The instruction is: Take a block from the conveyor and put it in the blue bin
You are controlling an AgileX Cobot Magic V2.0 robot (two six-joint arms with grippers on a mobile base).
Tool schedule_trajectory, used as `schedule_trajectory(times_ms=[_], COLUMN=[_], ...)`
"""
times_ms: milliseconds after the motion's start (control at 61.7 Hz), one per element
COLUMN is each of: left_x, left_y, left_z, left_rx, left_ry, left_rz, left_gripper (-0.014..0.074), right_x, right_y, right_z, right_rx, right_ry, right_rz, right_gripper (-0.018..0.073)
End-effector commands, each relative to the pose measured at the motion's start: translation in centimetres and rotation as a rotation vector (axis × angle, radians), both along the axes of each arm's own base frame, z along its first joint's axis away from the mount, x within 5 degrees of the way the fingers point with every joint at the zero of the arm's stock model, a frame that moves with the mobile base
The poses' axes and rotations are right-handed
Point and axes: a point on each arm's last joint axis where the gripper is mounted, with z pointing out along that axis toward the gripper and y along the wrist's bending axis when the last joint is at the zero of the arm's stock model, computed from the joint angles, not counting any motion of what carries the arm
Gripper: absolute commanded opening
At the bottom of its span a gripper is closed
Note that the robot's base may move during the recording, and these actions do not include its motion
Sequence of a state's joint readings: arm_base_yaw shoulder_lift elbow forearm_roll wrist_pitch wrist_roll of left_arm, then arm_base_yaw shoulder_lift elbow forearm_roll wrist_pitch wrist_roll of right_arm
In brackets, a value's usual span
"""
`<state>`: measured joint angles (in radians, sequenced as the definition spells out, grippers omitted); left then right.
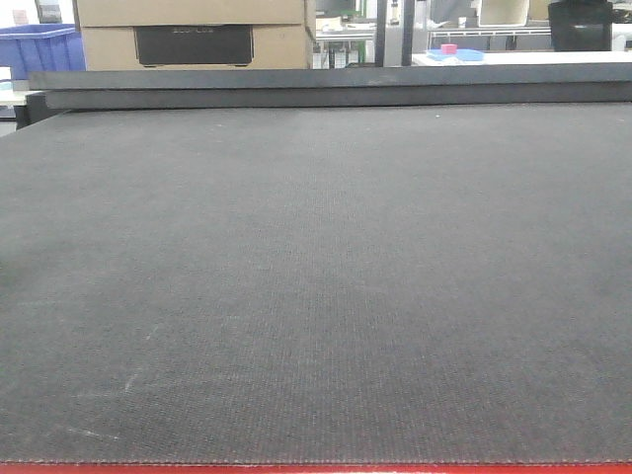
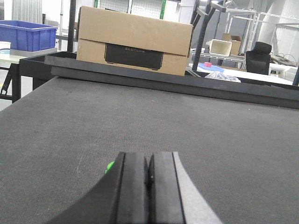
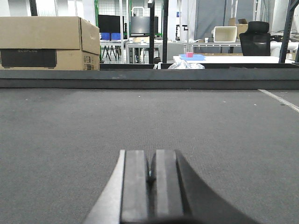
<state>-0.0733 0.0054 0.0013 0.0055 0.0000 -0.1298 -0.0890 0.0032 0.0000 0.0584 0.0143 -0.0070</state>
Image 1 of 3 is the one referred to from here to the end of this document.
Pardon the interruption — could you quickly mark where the dark grey conveyor belt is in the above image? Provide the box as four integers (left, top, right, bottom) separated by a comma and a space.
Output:
1, 104, 631, 464

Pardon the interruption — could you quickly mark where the cardboard box with black print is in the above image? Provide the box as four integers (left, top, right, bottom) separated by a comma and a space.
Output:
75, 0, 316, 71

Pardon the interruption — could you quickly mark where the white far table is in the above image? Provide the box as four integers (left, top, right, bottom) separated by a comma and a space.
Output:
412, 51, 631, 66

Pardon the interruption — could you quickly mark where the black vertical post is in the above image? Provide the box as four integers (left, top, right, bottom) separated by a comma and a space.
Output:
374, 0, 388, 68

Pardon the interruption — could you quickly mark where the dark conveyor end rail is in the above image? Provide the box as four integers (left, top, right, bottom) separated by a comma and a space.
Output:
30, 63, 631, 111

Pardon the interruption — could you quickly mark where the pink block on far table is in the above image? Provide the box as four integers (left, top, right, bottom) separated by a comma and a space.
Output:
440, 43, 458, 55

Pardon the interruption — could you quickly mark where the blue plastic bin far left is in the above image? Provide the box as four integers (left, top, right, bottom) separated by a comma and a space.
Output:
1, 24, 86, 80

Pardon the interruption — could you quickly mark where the blue tray on far table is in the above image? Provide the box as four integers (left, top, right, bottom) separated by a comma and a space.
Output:
427, 48, 485, 62

